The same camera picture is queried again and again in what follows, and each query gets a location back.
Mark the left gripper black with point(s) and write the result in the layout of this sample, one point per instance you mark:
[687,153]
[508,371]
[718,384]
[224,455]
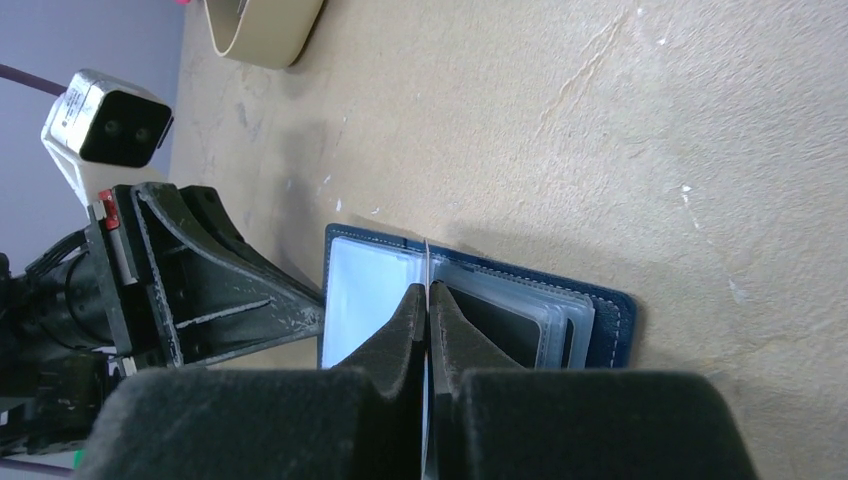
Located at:
[159,268]

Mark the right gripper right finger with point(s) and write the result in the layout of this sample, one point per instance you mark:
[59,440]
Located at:
[491,418]

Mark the beige oval card tray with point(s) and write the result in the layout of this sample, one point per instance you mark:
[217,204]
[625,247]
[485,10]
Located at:
[266,33]

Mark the blue leather card holder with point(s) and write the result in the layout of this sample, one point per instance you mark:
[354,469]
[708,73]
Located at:
[367,273]

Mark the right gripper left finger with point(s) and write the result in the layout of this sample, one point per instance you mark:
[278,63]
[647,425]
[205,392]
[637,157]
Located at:
[361,419]

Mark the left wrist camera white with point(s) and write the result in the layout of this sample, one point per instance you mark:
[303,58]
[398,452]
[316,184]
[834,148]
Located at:
[104,131]

